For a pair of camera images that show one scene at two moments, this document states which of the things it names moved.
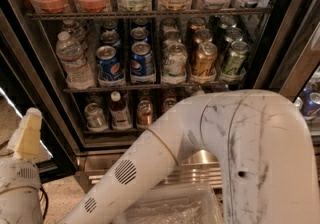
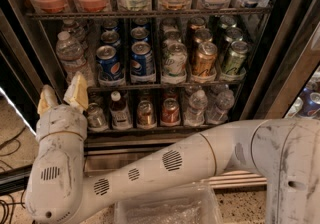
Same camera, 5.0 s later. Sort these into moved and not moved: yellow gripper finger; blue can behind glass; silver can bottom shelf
Moved: yellow gripper finger
Not moved: silver can bottom shelf; blue can behind glass
